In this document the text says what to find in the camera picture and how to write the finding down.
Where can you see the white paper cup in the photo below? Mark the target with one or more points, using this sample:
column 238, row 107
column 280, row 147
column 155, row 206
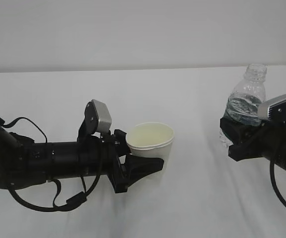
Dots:
column 151, row 140

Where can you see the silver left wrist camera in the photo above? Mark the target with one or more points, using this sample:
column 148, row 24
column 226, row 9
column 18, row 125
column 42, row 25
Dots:
column 97, row 118

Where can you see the clear water bottle green label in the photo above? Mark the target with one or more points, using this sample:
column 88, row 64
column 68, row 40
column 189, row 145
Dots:
column 243, row 101

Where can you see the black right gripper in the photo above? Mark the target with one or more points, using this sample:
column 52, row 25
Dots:
column 254, row 141

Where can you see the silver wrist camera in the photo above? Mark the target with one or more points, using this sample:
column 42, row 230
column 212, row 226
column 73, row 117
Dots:
column 266, row 108
column 97, row 118

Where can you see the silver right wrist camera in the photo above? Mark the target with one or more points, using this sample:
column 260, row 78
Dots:
column 266, row 108

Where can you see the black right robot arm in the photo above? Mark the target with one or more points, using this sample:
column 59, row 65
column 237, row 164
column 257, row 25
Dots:
column 250, row 142

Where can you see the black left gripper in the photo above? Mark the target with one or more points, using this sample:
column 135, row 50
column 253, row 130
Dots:
column 121, row 176

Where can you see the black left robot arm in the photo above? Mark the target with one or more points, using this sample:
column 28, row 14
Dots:
column 28, row 163

